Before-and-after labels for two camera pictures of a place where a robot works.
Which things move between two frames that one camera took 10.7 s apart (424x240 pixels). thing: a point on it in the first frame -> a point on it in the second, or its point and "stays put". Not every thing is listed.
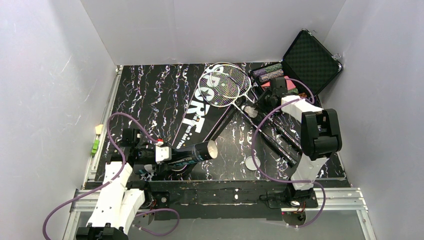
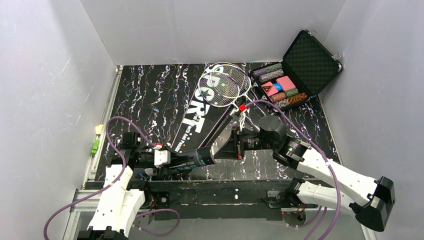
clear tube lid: x=250 y=163 -> x=213 y=149
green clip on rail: x=95 y=147 stays put
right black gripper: x=269 y=98 -> x=237 y=144
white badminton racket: x=220 y=89 -> x=232 y=81
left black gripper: x=168 y=164 stays put
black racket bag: x=216 y=93 stays put
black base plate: x=197 y=200 stays put
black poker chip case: x=308 y=67 stays put
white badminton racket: x=231 y=80 -> x=219 y=89
